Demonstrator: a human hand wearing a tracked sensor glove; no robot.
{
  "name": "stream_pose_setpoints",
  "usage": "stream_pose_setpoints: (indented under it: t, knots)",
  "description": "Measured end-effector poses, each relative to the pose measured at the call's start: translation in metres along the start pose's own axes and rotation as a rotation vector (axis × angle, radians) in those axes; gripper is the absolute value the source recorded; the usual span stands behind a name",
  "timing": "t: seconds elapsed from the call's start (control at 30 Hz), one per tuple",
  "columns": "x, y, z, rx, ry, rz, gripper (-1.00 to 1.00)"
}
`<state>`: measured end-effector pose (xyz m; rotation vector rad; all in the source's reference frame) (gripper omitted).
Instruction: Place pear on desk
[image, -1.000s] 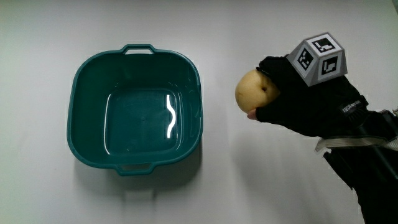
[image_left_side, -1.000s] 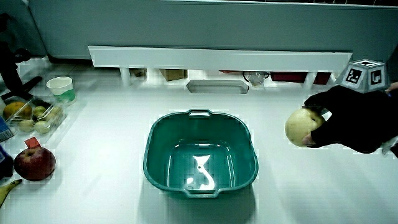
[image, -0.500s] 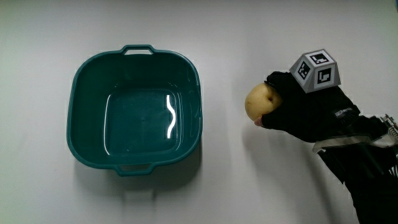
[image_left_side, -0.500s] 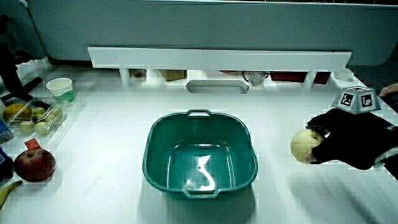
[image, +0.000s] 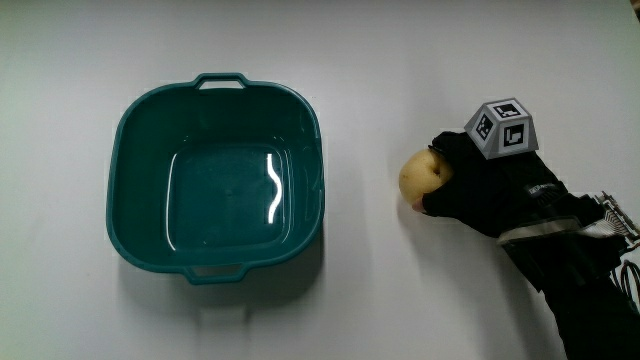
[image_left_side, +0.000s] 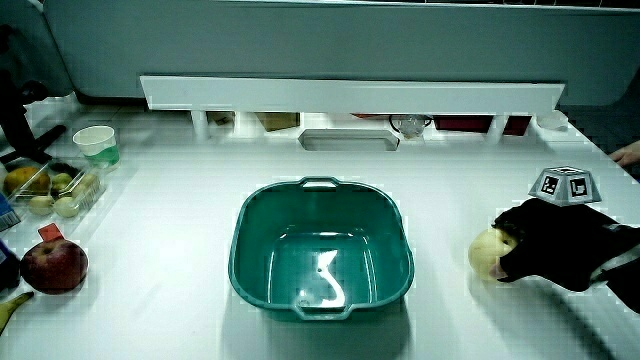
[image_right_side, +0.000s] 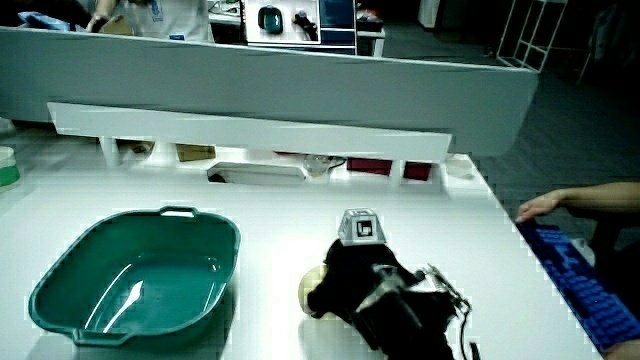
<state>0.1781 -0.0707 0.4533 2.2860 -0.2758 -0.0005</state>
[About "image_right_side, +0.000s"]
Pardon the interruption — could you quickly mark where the person's right hand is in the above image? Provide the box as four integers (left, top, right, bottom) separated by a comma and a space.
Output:
305, 207, 426, 326

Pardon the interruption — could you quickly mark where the yellow pear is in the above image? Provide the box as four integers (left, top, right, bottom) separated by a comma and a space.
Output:
298, 264, 346, 322

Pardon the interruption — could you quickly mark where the another person's forearm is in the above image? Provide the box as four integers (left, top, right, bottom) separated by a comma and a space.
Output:
563, 181, 640, 217

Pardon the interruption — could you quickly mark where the person's right forearm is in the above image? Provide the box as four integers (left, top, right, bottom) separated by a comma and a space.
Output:
349, 279, 474, 360

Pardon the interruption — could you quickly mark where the white desk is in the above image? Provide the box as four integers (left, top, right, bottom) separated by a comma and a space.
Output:
0, 142, 604, 360

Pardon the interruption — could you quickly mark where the white desk shelf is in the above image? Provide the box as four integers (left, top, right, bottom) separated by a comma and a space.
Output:
46, 101, 454, 192

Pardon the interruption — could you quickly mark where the dark red box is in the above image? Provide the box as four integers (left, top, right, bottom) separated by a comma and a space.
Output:
346, 157, 394, 177
403, 161, 433, 182

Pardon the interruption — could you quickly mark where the clear plastic container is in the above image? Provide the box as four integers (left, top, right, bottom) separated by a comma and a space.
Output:
303, 154, 332, 177

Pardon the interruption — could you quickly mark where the white flat tray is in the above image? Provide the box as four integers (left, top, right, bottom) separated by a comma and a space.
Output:
206, 161, 308, 187

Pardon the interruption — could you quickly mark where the grey partition panel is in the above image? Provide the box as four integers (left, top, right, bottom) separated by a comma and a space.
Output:
0, 26, 540, 157

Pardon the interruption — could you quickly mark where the green plastic basin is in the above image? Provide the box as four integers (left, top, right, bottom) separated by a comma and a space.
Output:
27, 205, 242, 348

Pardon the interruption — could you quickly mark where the blue keyboard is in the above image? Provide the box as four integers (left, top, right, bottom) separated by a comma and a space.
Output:
516, 222, 640, 353

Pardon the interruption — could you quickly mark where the blue cabinet panel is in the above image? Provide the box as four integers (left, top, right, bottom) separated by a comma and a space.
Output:
319, 0, 358, 55

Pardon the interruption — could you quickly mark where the screen with pictures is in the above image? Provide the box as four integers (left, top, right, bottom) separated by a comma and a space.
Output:
243, 0, 322, 46

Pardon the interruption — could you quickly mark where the white metal rack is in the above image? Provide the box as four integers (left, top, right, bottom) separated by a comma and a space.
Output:
496, 0, 570, 72

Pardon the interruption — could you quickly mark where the green and white tape roll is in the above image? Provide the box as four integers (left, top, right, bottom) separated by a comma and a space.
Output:
0, 145, 22, 190

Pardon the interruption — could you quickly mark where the blue cloth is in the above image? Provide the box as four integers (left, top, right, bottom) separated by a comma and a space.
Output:
17, 11, 72, 32

